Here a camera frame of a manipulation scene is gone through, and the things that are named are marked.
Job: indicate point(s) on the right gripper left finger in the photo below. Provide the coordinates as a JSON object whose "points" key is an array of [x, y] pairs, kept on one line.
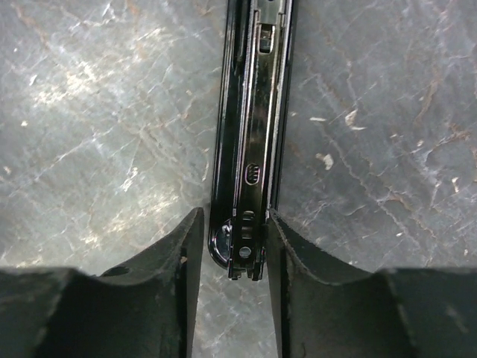
{"points": [[143, 307]]}

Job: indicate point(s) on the black stapler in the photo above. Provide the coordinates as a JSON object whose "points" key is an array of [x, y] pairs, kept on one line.
{"points": [[252, 116]]}

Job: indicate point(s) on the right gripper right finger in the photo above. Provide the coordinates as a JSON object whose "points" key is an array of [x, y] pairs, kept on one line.
{"points": [[325, 307]]}

